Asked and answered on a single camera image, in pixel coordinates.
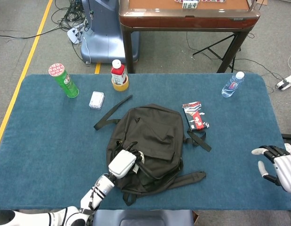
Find yellow tape roll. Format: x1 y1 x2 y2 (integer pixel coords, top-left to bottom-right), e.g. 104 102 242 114
111 74 130 92

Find tangled black cable bundle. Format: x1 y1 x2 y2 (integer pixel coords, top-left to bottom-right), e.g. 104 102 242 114
53 0 89 31

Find red and black packet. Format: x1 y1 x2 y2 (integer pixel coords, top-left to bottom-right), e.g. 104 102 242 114
182 101 210 131

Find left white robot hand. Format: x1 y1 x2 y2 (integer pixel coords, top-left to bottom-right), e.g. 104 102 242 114
108 141 146 179

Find long black floor cable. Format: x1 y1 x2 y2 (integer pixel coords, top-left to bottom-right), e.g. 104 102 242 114
0 23 68 40

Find white power strip with plugs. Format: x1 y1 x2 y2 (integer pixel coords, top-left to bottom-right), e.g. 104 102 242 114
66 22 88 44

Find brown mahjong table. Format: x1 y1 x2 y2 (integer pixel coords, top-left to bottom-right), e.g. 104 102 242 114
118 0 261 73

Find black fabric backpack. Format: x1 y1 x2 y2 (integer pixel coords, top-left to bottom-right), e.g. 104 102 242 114
93 95 212 207

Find green white mahjong tiles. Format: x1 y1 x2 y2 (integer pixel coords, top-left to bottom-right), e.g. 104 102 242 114
182 0 199 9

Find thin black floor cable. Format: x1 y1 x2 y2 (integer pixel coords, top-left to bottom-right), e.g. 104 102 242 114
186 32 283 94

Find red drink bottle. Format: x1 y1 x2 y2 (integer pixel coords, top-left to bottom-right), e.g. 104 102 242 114
110 59 127 85

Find grey blue robot torso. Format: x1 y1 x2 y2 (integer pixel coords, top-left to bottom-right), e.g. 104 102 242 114
92 209 195 226

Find green chips can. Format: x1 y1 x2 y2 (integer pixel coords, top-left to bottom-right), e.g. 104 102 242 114
48 63 79 99

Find small white pack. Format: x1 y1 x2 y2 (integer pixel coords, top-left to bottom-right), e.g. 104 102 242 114
88 91 105 110

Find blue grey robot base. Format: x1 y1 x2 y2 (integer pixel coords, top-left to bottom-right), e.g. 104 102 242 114
80 0 141 64

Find white power strip black plug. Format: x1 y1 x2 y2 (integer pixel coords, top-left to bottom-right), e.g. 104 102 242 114
275 74 291 91

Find blue table cloth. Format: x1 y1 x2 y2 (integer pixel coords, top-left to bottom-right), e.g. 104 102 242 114
0 73 291 211

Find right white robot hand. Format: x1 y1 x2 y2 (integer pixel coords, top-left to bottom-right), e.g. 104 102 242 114
251 145 291 194

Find clear water bottle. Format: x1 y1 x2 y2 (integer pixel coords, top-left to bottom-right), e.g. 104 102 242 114
221 71 245 98

